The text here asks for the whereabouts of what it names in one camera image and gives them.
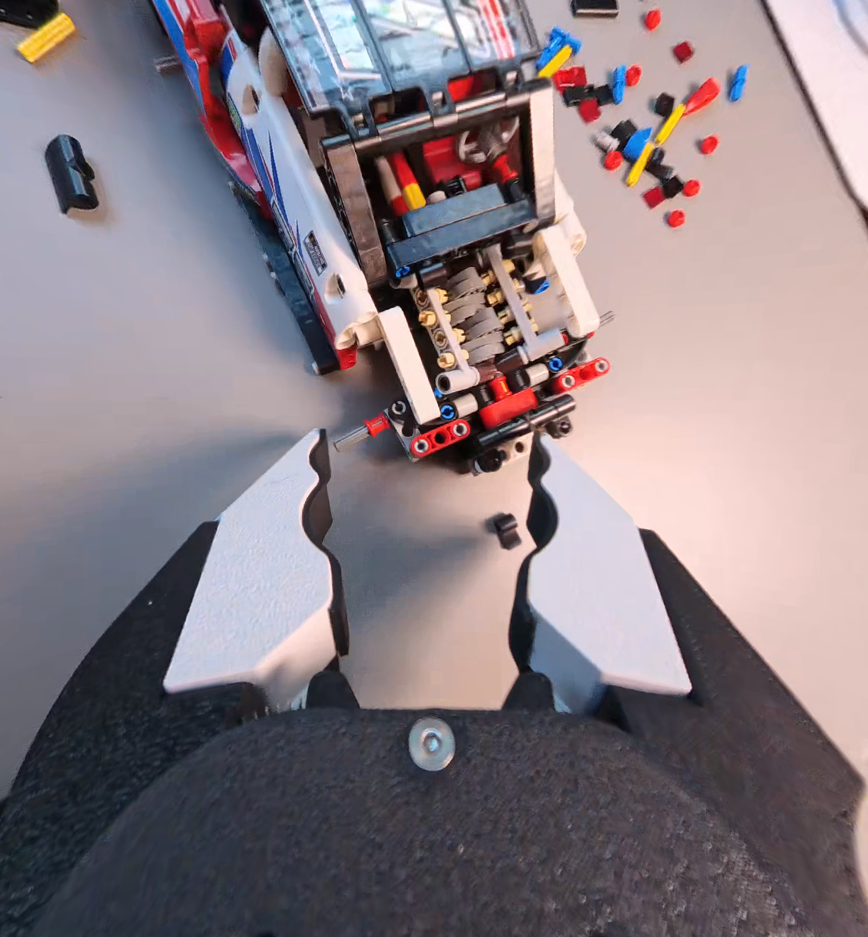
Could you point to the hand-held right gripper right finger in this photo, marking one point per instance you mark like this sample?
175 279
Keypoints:
595 593

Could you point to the yellow lego axle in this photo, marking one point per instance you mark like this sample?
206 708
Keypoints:
46 36

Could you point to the white book stand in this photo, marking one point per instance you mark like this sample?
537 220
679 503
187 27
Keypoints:
844 110

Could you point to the small black lego connector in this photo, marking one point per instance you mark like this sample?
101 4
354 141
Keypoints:
503 531

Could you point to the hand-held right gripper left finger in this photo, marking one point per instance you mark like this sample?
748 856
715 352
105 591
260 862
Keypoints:
258 585

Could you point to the flat black lego piece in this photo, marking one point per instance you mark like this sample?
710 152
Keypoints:
16 11

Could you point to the lego race car model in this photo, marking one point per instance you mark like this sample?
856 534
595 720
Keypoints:
331 241

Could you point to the pile of small lego pieces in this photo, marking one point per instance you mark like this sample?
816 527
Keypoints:
635 143

